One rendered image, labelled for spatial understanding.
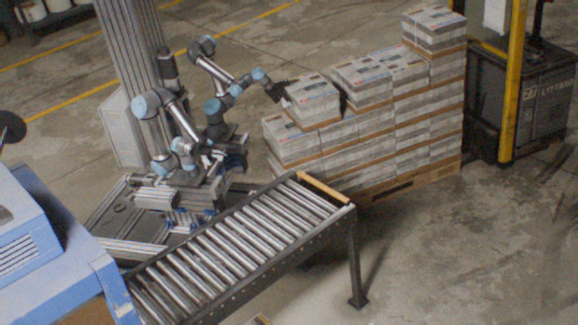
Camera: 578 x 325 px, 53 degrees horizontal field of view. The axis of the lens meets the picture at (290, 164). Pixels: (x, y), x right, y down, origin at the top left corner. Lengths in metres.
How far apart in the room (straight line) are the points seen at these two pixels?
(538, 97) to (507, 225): 1.03
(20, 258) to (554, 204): 3.59
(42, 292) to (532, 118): 3.73
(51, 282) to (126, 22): 1.76
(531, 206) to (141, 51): 2.91
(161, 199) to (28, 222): 1.69
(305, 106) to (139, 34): 1.12
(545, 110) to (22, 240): 3.84
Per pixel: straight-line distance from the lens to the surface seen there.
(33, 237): 2.18
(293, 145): 3.84
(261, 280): 2.98
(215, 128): 3.98
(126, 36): 3.51
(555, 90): 4.82
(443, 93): 4.30
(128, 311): 2.30
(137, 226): 4.44
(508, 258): 4.12
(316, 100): 3.76
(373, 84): 3.92
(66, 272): 2.18
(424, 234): 4.24
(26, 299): 2.15
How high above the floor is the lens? 2.90
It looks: 35 degrees down
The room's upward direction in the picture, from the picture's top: 9 degrees counter-clockwise
